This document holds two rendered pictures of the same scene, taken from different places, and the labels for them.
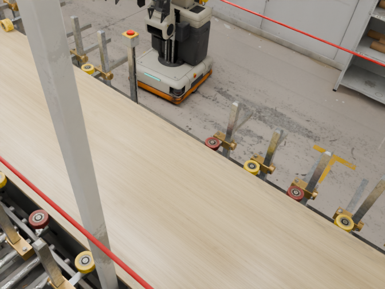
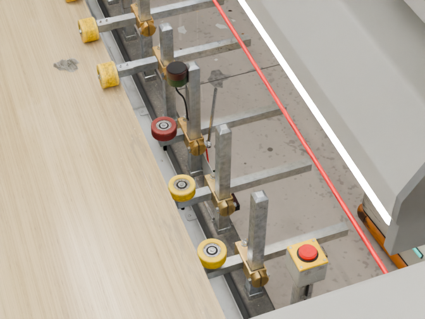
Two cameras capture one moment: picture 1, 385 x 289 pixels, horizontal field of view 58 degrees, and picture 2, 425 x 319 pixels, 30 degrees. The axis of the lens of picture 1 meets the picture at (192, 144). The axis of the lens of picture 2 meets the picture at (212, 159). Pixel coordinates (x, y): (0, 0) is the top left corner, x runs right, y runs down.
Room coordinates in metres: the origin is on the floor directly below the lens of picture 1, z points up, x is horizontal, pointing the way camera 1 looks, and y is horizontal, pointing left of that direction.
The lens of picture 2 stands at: (0.83, -0.02, 2.63)
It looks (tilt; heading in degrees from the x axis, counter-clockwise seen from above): 47 degrees down; 36
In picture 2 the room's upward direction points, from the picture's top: straight up
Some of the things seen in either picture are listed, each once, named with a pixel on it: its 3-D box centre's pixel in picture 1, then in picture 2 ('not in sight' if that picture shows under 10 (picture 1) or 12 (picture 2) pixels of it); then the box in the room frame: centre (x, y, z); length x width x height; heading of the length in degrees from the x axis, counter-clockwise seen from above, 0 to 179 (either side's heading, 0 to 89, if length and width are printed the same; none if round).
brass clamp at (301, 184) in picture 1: (304, 189); not in sight; (1.12, -0.60, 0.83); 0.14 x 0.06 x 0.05; 56
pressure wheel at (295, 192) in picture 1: (293, 198); not in sight; (1.03, -0.52, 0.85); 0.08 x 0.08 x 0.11
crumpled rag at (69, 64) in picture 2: not in sight; (66, 62); (2.20, 1.57, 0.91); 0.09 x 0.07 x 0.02; 116
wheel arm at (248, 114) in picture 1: (230, 132); not in sight; (1.47, -0.21, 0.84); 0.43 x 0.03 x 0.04; 146
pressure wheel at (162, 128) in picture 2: not in sight; (164, 137); (2.16, 1.13, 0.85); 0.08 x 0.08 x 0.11
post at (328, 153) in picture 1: (312, 183); not in sight; (1.10, -0.62, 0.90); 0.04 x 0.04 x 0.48; 56
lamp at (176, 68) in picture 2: not in sight; (178, 95); (2.17, 1.08, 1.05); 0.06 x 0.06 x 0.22; 56
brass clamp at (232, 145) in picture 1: (224, 141); not in sight; (1.39, -0.18, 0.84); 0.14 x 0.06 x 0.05; 56
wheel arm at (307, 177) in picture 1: (307, 178); not in sight; (1.20, -0.63, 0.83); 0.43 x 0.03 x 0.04; 146
